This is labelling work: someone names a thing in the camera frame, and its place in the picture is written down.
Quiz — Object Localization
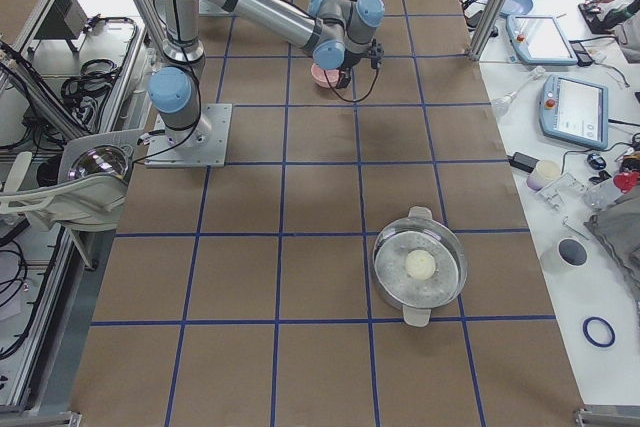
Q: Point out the pink bowl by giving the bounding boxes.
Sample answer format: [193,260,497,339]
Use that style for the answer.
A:
[310,63,341,89]

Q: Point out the blue plate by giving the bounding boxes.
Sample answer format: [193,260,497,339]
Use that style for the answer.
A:
[500,0,533,18]

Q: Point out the shiny metal bowl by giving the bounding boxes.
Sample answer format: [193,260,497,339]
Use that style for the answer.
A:
[66,145,130,180]

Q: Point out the white light bulb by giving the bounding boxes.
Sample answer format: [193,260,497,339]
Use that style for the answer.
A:
[491,66,546,119]

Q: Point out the teach pendant far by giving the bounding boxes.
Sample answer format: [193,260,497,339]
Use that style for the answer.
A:
[506,15,578,66]

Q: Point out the teach pendant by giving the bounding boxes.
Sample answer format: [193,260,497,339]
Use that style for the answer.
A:
[539,75,609,149]
[506,15,578,66]

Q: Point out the white purple cup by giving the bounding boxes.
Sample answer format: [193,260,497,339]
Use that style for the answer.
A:
[526,160,561,191]

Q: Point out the teach pendant near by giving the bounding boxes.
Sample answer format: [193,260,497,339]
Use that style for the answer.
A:
[539,75,609,149]

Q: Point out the glass steamer pot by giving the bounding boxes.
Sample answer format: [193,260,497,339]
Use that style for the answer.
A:
[370,206,468,327]

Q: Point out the white steamed bun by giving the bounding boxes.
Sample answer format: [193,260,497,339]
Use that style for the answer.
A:
[404,249,436,280]

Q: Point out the white cup dark inside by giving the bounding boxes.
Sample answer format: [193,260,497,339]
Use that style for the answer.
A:
[540,237,589,274]

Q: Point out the grey cloth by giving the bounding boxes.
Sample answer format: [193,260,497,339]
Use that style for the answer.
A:
[584,193,640,310]

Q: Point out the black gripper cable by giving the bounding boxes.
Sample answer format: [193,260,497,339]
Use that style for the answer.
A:
[327,54,381,103]

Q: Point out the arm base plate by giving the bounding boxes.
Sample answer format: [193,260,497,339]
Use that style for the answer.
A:
[143,103,233,168]

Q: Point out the blue ring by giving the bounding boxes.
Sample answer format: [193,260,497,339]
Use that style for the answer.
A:
[581,316,616,348]

